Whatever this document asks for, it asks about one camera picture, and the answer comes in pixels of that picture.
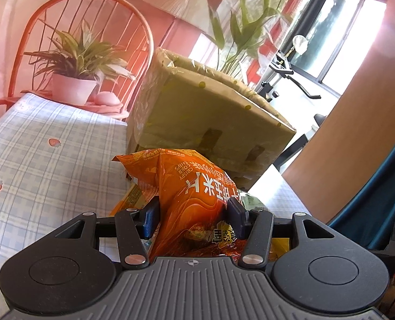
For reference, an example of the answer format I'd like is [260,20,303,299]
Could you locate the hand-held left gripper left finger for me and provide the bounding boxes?
[55,196,161,270]

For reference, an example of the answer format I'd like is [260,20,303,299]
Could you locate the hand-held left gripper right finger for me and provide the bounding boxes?
[227,197,338,269]

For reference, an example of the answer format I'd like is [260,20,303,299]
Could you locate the orange chip bag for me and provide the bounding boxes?
[112,148,252,261]

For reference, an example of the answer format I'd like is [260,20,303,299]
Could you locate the taped cardboard box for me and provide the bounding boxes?
[126,47,297,192]

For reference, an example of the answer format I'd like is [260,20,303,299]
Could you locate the checked strawberry print tablecloth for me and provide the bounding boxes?
[0,93,315,310]

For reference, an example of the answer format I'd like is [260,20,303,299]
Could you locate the brown wooden board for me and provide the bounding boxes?
[281,0,395,225]

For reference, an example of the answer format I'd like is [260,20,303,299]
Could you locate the pink peach-shaped ornament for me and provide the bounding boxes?
[93,91,121,106]

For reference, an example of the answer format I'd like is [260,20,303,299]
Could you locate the pink flower pot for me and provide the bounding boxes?
[50,73,98,106]

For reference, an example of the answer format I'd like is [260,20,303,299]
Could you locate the black exercise bike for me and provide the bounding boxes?
[259,36,329,169]

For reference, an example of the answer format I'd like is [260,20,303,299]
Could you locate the red spindle-back chair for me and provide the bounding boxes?
[0,0,155,121]

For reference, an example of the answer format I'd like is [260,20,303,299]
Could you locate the striped leafy houseplant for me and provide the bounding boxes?
[24,19,137,81]

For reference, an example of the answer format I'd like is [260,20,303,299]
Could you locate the tall green leafy plant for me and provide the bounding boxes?
[207,0,302,85]

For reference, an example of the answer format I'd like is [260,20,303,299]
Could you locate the black-framed window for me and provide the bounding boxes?
[277,0,389,88]

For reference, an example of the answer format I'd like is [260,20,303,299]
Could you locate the pleated white floor lamp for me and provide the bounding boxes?
[142,0,215,49]

